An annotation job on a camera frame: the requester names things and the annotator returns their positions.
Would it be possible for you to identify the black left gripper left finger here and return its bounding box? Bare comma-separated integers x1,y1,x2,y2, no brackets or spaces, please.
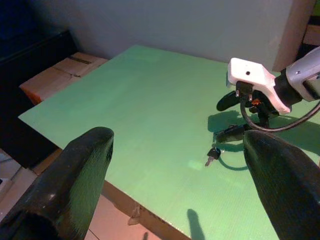
0,126,115,240

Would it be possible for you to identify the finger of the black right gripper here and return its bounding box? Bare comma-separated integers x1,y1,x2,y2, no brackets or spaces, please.
257,112,271,129
216,90,242,112

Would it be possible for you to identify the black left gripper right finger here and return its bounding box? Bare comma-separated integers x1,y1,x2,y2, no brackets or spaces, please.
242,129,320,240

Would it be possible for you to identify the green foam board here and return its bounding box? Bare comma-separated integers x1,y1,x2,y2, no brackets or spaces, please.
17,44,320,240

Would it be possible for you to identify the black cabinet with glass top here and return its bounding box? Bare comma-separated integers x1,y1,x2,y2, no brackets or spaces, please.
0,28,79,169

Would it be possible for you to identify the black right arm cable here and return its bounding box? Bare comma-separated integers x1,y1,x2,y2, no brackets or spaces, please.
234,80,320,133

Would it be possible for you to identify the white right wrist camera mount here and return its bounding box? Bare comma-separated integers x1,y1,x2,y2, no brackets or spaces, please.
226,57,291,114

